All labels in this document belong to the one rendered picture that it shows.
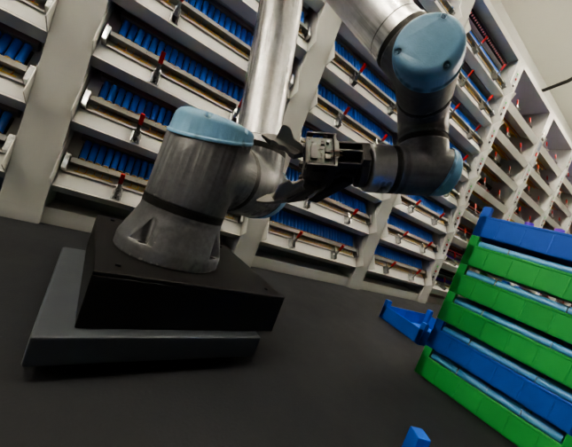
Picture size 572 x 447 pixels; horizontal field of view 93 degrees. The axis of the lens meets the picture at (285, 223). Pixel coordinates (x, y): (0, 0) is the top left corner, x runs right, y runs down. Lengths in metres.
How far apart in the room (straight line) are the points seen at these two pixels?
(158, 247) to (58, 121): 0.62
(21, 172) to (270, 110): 0.70
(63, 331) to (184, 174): 0.26
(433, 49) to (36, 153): 0.96
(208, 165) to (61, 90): 0.62
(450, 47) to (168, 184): 0.45
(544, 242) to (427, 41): 0.54
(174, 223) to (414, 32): 0.45
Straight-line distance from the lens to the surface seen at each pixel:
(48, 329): 0.45
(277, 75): 0.73
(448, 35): 0.48
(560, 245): 0.84
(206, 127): 0.49
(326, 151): 0.48
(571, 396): 0.85
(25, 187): 1.04
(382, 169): 0.51
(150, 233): 0.50
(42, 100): 1.03
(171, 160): 0.49
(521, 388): 0.85
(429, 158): 0.55
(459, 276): 0.86
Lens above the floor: 0.30
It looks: 4 degrees down
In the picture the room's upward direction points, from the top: 21 degrees clockwise
